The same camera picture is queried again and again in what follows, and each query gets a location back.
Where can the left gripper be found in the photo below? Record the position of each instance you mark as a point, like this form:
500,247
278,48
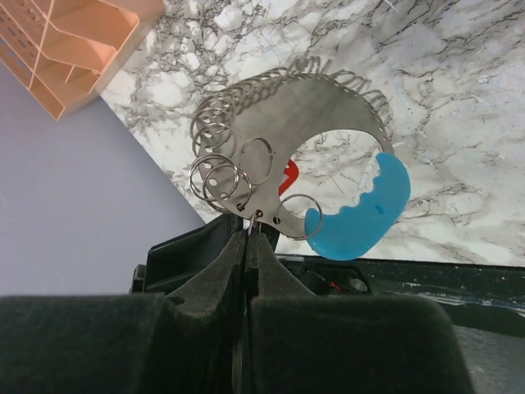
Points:
170,264

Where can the orange plastic file organizer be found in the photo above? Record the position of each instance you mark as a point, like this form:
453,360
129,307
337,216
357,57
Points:
66,52

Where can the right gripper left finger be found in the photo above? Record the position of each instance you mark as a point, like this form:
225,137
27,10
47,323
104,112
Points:
184,342

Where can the metal keyring holder blue handle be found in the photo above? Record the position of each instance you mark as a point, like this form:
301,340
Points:
351,188

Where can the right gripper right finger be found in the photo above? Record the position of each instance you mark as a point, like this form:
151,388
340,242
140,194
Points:
304,343

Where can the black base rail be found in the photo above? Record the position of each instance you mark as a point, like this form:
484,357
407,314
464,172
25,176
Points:
487,298

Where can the red key tag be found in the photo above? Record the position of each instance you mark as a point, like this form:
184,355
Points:
290,176

